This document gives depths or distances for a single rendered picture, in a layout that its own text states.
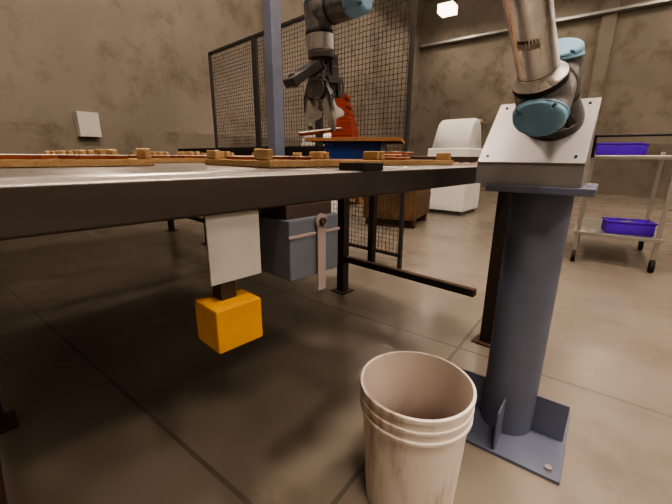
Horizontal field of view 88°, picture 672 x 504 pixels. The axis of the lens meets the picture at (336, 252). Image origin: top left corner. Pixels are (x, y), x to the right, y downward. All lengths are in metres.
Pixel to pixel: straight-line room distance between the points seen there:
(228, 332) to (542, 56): 0.84
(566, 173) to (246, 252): 0.86
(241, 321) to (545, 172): 0.89
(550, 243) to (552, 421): 0.64
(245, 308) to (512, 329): 0.91
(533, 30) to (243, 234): 0.70
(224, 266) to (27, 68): 5.36
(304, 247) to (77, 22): 5.67
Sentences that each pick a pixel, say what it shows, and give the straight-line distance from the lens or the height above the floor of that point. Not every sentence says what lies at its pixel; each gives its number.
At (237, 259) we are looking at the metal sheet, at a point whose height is 0.77.
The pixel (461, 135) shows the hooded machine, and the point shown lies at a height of 1.29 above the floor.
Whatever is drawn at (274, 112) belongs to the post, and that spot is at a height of 1.29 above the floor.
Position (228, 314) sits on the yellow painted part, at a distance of 0.62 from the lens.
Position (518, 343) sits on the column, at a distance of 1.31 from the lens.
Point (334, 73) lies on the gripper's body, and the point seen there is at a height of 1.17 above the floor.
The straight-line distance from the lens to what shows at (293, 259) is 0.68.
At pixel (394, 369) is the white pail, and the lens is 1.15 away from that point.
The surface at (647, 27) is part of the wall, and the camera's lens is 12.46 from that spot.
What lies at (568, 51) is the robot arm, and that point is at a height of 1.19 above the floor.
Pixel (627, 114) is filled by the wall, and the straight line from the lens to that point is 12.13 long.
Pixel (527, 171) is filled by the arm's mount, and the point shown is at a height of 0.91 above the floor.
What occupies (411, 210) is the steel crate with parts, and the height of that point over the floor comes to 0.26.
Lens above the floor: 0.95
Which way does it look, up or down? 15 degrees down
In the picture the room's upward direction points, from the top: straight up
